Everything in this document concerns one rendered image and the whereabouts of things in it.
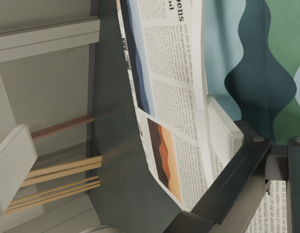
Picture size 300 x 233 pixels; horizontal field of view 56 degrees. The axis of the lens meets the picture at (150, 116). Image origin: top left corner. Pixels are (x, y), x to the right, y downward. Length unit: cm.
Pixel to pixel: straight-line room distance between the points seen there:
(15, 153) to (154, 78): 16
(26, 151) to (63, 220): 731
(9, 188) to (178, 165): 18
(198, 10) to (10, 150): 15
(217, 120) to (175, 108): 10
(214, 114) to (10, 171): 13
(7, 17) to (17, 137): 285
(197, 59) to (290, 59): 5
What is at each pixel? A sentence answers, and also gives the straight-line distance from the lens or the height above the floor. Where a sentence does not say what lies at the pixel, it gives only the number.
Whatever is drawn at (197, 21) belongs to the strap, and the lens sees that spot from 19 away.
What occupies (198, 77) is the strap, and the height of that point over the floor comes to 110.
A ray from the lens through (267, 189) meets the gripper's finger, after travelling 17.
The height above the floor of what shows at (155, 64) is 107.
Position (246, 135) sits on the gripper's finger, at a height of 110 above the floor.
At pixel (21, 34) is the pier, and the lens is 307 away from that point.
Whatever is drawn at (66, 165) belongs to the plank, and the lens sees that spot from 488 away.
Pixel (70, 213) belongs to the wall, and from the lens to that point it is 756.
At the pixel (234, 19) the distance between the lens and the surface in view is 19.
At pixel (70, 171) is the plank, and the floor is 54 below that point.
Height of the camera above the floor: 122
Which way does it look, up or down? 26 degrees down
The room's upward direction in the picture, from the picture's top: 110 degrees counter-clockwise
